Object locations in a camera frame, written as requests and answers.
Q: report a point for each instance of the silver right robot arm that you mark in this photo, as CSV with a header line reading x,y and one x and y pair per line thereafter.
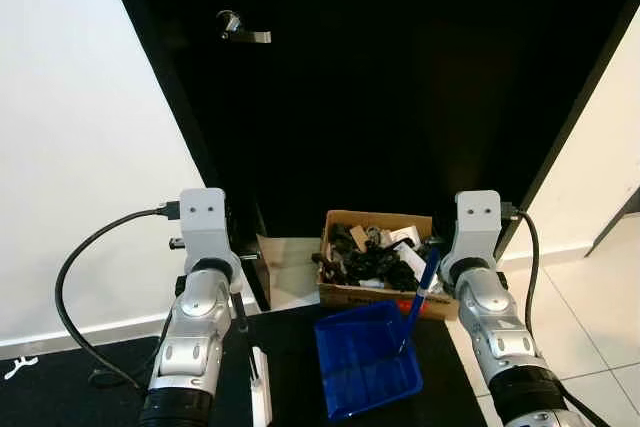
x,y
500,332

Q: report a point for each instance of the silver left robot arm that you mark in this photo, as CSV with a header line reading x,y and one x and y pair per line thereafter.
x,y
190,337

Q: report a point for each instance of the black floor mat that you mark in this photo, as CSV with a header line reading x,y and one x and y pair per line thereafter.
x,y
290,367

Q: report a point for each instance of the black tangled clutter pile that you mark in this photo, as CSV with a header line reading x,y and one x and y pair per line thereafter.
x,y
375,265

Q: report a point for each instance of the brown cardboard box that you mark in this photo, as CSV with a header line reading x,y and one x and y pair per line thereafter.
x,y
340,297

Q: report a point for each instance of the black door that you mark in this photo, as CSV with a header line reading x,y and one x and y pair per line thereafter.
x,y
400,97

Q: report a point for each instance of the small white plastic piece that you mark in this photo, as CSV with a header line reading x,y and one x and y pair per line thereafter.
x,y
20,367

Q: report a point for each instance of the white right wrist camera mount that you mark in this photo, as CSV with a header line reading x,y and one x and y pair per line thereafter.
x,y
478,227

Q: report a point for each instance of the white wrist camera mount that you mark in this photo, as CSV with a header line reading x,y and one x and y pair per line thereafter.
x,y
478,227
205,227

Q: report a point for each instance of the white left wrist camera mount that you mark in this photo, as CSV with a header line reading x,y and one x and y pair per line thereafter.
x,y
205,227

